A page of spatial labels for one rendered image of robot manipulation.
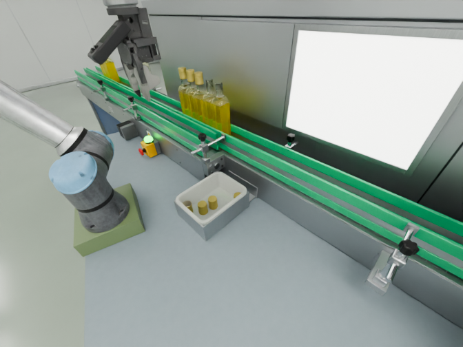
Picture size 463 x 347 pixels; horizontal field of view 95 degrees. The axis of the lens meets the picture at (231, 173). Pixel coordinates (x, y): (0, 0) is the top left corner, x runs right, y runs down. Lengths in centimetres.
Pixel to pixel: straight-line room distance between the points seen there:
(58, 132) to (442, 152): 106
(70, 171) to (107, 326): 42
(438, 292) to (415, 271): 6
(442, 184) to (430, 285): 26
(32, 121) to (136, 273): 52
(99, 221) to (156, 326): 35
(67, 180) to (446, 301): 99
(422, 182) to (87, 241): 102
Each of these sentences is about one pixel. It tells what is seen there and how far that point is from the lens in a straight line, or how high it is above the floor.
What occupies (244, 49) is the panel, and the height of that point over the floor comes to 123.
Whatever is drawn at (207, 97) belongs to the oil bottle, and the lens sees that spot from 91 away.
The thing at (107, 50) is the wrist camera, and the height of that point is 130.
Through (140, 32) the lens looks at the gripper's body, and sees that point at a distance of 68.
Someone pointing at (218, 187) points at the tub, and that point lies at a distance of 90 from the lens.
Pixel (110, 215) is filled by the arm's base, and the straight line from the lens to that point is 79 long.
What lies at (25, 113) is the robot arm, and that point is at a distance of 82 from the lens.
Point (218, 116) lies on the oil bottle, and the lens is 88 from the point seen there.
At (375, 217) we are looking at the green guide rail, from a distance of 68.
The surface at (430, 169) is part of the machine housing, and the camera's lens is 79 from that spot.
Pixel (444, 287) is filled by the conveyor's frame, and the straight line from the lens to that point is 74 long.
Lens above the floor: 139
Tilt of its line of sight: 40 degrees down
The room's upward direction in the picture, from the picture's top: 3 degrees counter-clockwise
